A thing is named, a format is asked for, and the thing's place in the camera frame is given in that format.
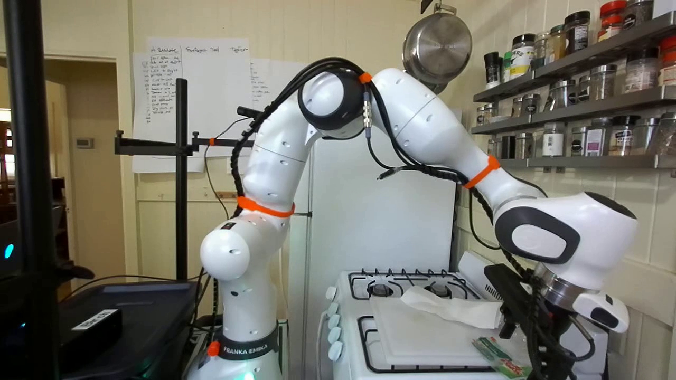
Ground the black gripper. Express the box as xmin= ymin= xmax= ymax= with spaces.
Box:
xmin=524 ymin=299 xmax=587 ymax=380

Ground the green Scotch-Brite sponge package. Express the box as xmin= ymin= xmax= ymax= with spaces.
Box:
xmin=470 ymin=337 xmax=534 ymax=380

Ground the white cloth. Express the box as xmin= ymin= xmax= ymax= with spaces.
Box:
xmin=399 ymin=284 xmax=507 ymax=331

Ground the white gas stove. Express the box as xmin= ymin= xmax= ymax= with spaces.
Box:
xmin=324 ymin=251 xmax=610 ymax=380

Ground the white-labelled glass jar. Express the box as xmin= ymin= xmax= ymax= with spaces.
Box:
xmin=538 ymin=123 xmax=568 ymax=159

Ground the purple-labelled glass jar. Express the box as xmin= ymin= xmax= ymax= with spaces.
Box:
xmin=586 ymin=116 xmax=610 ymax=159

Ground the white refrigerator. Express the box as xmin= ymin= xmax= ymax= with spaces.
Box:
xmin=282 ymin=136 xmax=461 ymax=380

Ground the white-labelled black-lid jar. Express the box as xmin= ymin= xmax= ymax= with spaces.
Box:
xmin=503 ymin=33 xmax=538 ymax=82

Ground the large glass spice jar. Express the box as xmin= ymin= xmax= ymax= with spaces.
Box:
xmin=620 ymin=46 xmax=664 ymax=96

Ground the red spice container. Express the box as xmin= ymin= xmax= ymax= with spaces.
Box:
xmin=656 ymin=34 xmax=676 ymax=90

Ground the black-lid glass jar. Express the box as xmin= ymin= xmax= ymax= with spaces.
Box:
xmin=562 ymin=8 xmax=593 ymax=55

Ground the hanging steel pan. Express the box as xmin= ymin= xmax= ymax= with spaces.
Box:
xmin=402 ymin=4 xmax=476 ymax=92

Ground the red-lid spice jar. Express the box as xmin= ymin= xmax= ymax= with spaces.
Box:
xmin=597 ymin=0 xmax=630 ymax=42

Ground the small handwritten paper sheet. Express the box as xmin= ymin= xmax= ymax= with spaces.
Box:
xmin=250 ymin=59 xmax=312 ymax=108

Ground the black case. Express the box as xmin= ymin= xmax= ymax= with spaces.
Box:
xmin=58 ymin=280 xmax=204 ymax=380

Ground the large handwritten paper chart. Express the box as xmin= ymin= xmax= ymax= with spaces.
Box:
xmin=130 ymin=36 xmax=253 ymax=177

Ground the black device with white label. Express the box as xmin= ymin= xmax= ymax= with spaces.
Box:
xmin=58 ymin=307 xmax=124 ymax=356

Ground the thick black pole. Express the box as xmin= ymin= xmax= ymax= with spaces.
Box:
xmin=2 ymin=0 xmax=62 ymax=380

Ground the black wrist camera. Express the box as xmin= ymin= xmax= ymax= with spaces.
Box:
xmin=484 ymin=263 xmax=537 ymax=341

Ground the grey wall shelf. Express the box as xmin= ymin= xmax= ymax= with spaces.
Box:
xmin=470 ymin=14 xmax=676 ymax=104
xmin=470 ymin=87 xmax=676 ymax=136
xmin=494 ymin=154 xmax=676 ymax=173

